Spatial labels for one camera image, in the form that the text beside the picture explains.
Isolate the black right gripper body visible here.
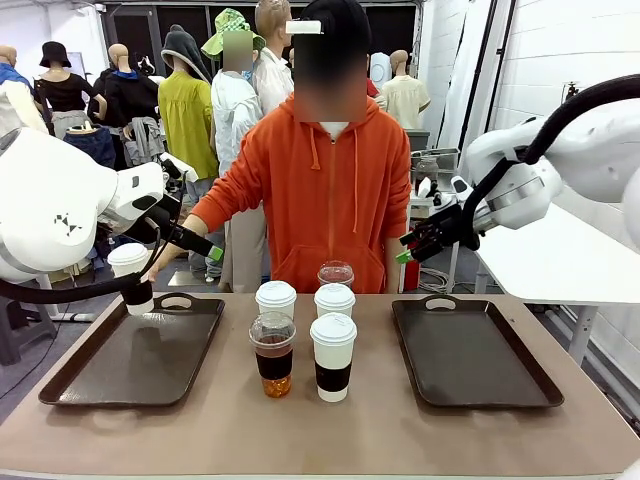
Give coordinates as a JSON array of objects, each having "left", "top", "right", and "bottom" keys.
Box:
[{"left": 432, "top": 202, "right": 481, "bottom": 250}]

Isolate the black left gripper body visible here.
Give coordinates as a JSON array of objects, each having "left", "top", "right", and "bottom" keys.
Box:
[{"left": 142, "top": 193, "right": 188, "bottom": 246}]

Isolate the white paper cup black sleeve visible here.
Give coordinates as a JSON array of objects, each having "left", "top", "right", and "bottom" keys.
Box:
[
  {"left": 254, "top": 280, "right": 298, "bottom": 321},
  {"left": 107, "top": 243, "right": 155, "bottom": 317},
  {"left": 313, "top": 283, "right": 357, "bottom": 321},
  {"left": 309, "top": 312, "right": 358, "bottom": 404}
]

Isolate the clear dome-lid cup amber drink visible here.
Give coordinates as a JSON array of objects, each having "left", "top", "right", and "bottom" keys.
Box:
[{"left": 248, "top": 312, "right": 297, "bottom": 400}]

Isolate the person's right forearm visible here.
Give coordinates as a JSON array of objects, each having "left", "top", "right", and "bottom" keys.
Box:
[{"left": 154, "top": 197, "right": 251, "bottom": 271}]

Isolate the person's left forearm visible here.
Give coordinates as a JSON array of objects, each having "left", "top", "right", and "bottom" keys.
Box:
[{"left": 384, "top": 219, "right": 412, "bottom": 294}]

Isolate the dark brown serving tray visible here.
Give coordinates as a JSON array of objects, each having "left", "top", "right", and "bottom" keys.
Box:
[
  {"left": 391, "top": 294, "right": 565, "bottom": 410},
  {"left": 38, "top": 292, "right": 226, "bottom": 409}
]

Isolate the clear dome-lid cup reddish drink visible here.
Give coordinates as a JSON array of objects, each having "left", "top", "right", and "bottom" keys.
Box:
[{"left": 317, "top": 260, "right": 356, "bottom": 291}]

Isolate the person in orange hoodie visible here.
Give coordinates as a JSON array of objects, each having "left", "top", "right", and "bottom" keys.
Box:
[{"left": 187, "top": 0, "right": 414, "bottom": 296}]

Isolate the white side table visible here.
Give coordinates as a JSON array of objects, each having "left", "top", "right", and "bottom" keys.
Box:
[{"left": 472, "top": 202, "right": 640, "bottom": 366}]

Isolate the torso mannequin in blue jeans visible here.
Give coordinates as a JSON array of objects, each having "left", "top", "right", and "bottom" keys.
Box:
[{"left": 64, "top": 124, "right": 117, "bottom": 169}]

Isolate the mannequin grey hood yellow-green top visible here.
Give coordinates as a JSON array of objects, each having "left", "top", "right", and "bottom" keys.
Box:
[{"left": 157, "top": 23, "right": 220, "bottom": 181}]

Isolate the figure green hat white coat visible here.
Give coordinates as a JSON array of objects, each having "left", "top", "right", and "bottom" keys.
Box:
[{"left": 201, "top": 7, "right": 266, "bottom": 294}]

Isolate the bald mannequin in black jacket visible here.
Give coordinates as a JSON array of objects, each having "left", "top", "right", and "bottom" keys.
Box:
[{"left": 102, "top": 43, "right": 166, "bottom": 169}]

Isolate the mannequin in cream shirt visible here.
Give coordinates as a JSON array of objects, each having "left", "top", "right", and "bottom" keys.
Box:
[{"left": 380, "top": 49, "right": 432, "bottom": 130}]

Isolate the mannequin with black hat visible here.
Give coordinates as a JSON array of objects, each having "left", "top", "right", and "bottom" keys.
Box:
[{"left": 33, "top": 41, "right": 109, "bottom": 141}]

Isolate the grey plastic stool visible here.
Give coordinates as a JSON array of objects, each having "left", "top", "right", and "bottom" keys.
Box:
[{"left": 0, "top": 294, "right": 59, "bottom": 366}]

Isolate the blond mannequin in white shirt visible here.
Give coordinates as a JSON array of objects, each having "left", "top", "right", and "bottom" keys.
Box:
[{"left": 252, "top": 0, "right": 296, "bottom": 116}]

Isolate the mannequin in blue white jacket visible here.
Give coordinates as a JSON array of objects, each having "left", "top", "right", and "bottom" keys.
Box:
[{"left": 0, "top": 44, "right": 49, "bottom": 136}]

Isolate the black cap with white label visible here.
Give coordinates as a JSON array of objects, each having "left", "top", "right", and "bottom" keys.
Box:
[{"left": 285, "top": 0, "right": 372, "bottom": 56}]

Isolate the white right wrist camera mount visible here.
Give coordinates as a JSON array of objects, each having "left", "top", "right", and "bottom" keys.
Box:
[{"left": 417, "top": 174, "right": 474, "bottom": 209}]

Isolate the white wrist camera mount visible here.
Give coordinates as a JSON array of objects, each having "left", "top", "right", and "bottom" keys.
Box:
[
  {"left": 158, "top": 152, "right": 199, "bottom": 194},
  {"left": 417, "top": 174, "right": 474, "bottom": 209}
]

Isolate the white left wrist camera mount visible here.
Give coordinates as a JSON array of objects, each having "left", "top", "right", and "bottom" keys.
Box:
[{"left": 158, "top": 152, "right": 199, "bottom": 194}]

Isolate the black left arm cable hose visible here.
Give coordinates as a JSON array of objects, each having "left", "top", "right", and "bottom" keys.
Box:
[{"left": 0, "top": 214, "right": 166, "bottom": 306}]

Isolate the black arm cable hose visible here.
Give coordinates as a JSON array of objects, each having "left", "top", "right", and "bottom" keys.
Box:
[
  {"left": 459, "top": 73, "right": 640, "bottom": 251},
  {"left": 0, "top": 214, "right": 166, "bottom": 306}
]

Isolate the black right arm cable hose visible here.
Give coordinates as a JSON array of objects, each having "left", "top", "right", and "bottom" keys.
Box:
[{"left": 459, "top": 73, "right": 640, "bottom": 251}]

